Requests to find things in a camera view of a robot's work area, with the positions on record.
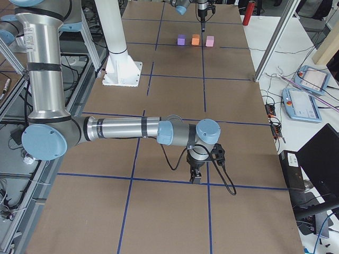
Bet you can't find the black computer box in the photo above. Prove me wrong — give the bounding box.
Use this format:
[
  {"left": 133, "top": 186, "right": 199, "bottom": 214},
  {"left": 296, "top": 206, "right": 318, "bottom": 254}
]
[{"left": 279, "top": 150, "right": 306, "bottom": 192}]

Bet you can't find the far blue teach pendant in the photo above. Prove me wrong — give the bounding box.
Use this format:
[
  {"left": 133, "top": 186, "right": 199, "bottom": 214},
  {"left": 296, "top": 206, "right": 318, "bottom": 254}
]
[{"left": 294, "top": 65, "right": 330, "bottom": 95}]

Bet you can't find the aluminium frame post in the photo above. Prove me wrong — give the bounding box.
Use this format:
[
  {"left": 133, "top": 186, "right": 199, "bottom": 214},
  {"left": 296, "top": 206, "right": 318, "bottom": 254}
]
[{"left": 254, "top": 0, "right": 300, "bottom": 82}]

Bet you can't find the red cylinder bottle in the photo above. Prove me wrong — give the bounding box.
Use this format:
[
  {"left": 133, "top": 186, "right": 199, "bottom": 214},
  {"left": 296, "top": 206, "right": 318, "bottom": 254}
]
[{"left": 243, "top": 1, "right": 256, "bottom": 26}]

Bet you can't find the white pedestal column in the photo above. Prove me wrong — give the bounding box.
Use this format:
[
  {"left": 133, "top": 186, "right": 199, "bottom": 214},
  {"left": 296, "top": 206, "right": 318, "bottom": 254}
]
[{"left": 95, "top": 0, "right": 142, "bottom": 87}]

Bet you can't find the orange foam block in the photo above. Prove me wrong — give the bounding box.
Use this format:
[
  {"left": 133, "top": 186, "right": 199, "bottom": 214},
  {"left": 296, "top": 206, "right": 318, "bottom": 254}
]
[{"left": 191, "top": 34, "right": 200, "bottom": 46}]

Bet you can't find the purple foam block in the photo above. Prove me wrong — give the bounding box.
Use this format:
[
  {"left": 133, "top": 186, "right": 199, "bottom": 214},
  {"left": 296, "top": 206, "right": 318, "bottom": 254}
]
[{"left": 177, "top": 34, "right": 186, "bottom": 46}]

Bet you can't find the near blue teach pendant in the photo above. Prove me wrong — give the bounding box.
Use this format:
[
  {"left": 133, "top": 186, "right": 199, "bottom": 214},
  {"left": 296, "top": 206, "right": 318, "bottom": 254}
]
[{"left": 282, "top": 88, "right": 322, "bottom": 123}]

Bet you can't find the pink foam block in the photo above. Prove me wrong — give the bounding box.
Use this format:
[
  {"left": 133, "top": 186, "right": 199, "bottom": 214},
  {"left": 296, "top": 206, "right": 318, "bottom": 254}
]
[{"left": 206, "top": 35, "right": 215, "bottom": 47}]

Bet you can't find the blue teach pendant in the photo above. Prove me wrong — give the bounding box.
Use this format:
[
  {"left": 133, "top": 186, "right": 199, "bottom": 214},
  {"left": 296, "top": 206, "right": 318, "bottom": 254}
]
[
  {"left": 282, "top": 88, "right": 322, "bottom": 123},
  {"left": 294, "top": 65, "right": 330, "bottom": 95}
]

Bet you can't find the black monitor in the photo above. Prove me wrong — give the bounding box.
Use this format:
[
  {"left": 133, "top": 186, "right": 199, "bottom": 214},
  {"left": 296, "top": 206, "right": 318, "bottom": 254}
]
[{"left": 295, "top": 123, "right": 338, "bottom": 220}]

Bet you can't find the aluminium side frame rail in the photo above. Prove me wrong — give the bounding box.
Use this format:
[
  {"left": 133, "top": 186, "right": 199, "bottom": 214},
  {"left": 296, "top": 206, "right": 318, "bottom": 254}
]
[{"left": 1, "top": 19, "right": 105, "bottom": 253}]

